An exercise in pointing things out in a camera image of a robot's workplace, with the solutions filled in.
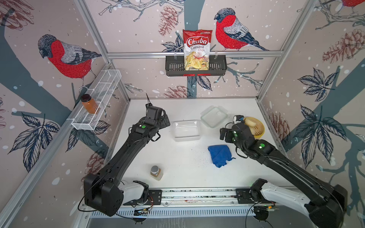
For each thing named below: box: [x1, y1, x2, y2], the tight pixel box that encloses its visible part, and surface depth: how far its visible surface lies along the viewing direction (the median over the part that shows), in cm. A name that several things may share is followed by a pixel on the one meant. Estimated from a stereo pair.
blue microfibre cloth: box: [207, 144, 236, 168], surface depth 86 cm
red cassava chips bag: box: [182, 29, 213, 71], surface depth 87 cm
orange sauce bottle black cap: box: [80, 93, 98, 114], surface depth 70 cm
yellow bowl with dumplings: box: [243, 116, 266, 140], surface depth 99 cm
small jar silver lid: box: [150, 165, 164, 181], surface depth 75 cm
